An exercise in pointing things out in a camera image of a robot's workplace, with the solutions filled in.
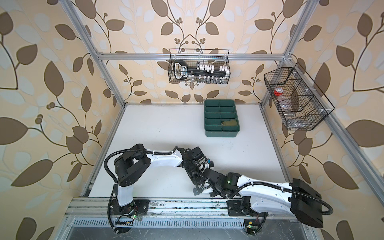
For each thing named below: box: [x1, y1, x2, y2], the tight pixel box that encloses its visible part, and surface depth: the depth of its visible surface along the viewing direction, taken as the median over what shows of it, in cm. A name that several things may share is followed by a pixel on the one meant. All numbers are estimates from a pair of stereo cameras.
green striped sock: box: [221, 120, 238, 126], surface depth 104 cm
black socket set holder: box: [173, 60, 230, 80], surface depth 84 cm
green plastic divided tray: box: [204, 99, 241, 138], surface depth 107 cm
